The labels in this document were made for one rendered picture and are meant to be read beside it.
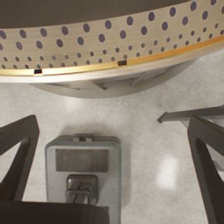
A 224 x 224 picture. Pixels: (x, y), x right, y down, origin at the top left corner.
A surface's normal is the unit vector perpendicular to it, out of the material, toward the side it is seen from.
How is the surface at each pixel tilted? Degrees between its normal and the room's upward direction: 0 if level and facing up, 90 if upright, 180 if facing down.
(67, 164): 0
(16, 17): 62
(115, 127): 0
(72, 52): 43
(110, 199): 0
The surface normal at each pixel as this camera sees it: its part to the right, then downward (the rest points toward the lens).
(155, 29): 0.13, 0.72
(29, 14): 0.03, 0.91
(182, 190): -0.02, 0.07
